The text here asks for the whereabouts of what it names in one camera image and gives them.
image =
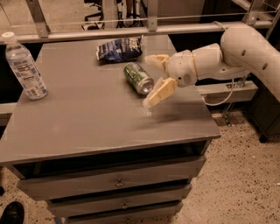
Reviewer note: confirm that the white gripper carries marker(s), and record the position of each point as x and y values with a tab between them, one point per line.
180	68

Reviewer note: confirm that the green soda can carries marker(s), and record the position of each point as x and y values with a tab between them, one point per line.
138	78

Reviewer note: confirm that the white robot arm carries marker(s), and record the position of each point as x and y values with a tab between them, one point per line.
242	50

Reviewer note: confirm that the blue chip bag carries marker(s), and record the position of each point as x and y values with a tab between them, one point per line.
120	50

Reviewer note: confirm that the top grey drawer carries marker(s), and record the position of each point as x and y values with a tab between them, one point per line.
78	183

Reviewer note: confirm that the grey drawer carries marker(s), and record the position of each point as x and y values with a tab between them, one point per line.
130	214
78	183
120	201

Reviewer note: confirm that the grey drawer cabinet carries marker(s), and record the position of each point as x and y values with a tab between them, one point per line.
92	119

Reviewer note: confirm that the clear plastic water bottle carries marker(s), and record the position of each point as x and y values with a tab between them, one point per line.
24	67

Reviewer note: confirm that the bottom grey drawer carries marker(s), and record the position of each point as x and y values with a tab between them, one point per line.
130	214

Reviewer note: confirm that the middle grey drawer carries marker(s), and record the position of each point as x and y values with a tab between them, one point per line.
120	201

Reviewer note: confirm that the black shoe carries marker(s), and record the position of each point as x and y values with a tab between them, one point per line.
14	213

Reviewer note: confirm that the metal railing frame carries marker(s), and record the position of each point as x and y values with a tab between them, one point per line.
69	20

